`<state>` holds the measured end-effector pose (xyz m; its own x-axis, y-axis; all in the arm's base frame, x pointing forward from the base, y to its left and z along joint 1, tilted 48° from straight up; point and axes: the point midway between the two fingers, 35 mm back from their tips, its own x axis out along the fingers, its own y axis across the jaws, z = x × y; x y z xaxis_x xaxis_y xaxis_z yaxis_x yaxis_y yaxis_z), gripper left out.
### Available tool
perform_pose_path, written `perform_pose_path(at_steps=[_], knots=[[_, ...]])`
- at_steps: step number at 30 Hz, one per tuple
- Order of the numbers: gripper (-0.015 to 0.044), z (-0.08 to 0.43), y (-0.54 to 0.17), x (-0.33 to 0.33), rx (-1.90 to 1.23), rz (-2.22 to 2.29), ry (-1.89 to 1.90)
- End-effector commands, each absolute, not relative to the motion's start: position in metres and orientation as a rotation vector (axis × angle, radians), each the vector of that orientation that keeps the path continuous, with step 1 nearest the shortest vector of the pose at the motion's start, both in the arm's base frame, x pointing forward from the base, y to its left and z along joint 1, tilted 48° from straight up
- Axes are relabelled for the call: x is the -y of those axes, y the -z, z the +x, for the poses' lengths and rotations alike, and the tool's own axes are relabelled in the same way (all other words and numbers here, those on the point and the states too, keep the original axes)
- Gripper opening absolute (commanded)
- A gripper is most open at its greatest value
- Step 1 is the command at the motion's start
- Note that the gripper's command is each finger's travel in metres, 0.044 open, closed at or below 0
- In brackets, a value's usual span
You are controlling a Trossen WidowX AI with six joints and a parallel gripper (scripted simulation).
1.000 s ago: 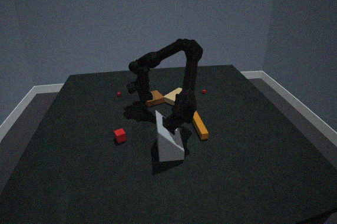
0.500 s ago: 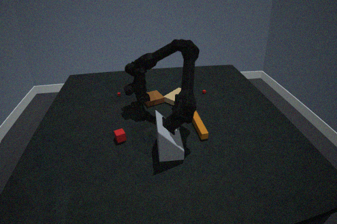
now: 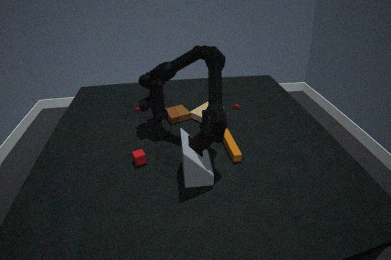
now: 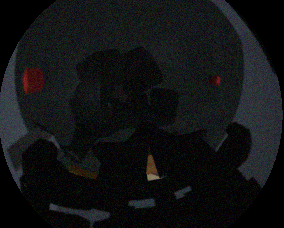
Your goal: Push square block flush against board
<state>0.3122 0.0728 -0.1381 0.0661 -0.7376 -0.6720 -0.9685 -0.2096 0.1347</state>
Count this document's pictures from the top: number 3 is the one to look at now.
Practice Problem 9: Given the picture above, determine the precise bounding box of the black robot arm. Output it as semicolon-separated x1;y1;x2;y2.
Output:
138;46;228;157

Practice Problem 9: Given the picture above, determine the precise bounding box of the orange rectangular bar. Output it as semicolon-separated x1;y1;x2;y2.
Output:
223;128;242;162

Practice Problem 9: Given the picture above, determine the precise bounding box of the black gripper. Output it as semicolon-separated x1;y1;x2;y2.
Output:
150;93;168;124

